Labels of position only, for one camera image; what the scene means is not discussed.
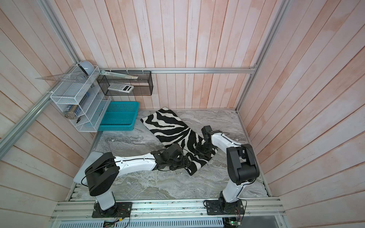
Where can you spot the clear plastic triangle ruler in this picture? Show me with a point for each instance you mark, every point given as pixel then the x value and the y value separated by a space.
pixel 73 77

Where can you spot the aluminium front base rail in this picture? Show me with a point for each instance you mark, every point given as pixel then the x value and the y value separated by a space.
pixel 168 209

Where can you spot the aluminium frame rail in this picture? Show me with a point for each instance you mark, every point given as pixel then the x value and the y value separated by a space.
pixel 186 70
pixel 21 127

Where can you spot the black wire mesh basket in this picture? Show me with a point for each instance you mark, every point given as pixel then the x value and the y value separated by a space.
pixel 143 86

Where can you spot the white foam pad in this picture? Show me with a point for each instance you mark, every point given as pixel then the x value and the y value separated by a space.
pixel 90 159

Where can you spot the green circuit board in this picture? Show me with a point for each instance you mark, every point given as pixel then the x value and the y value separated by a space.
pixel 231 223

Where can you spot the white wire mesh shelf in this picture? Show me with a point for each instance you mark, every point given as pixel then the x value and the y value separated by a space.
pixel 88 95

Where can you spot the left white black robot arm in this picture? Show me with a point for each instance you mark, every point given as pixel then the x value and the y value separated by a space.
pixel 101 174

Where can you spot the aluminium frame rail left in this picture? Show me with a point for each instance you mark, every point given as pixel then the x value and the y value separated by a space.
pixel 21 127

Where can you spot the teal plastic perforated basket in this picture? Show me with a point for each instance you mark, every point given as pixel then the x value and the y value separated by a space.
pixel 120 116

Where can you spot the metallic cylinder roll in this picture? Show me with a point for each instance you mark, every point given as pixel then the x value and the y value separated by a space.
pixel 71 111

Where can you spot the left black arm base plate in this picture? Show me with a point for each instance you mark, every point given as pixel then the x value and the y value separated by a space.
pixel 119 210

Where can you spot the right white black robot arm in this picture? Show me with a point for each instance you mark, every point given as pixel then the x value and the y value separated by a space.
pixel 241 162

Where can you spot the aluminium frame rail back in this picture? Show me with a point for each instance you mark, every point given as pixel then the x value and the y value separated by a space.
pixel 186 70

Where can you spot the zebra and grey plush pillowcase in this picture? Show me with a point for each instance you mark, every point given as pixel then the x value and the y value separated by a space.
pixel 169 129

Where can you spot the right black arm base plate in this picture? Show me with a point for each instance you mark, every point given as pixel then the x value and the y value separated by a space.
pixel 220 207

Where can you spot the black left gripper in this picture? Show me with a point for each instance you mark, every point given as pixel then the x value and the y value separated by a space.
pixel 184 162

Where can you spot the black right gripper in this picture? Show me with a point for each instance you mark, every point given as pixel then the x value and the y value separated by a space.
pixel 198 150

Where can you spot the white calculator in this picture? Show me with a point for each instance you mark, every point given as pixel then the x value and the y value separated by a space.
pixel 120 87

